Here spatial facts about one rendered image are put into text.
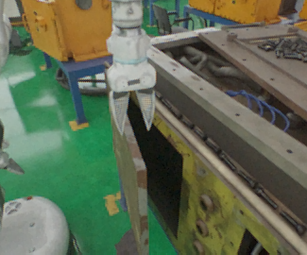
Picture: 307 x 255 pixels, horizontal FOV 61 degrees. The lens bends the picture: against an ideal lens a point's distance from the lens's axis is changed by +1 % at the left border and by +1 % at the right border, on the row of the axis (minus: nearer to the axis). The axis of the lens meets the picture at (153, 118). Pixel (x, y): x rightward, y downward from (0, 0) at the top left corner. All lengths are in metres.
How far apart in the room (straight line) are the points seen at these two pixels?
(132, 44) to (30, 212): 1.46
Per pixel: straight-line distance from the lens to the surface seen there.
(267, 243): 0.63
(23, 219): 1.84
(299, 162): 0.59
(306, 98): 0.78
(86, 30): 2.94
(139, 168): 0.67
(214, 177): 0.67
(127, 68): 0.53
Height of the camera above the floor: 1.71
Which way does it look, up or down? 35 degrees down
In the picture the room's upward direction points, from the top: straight up
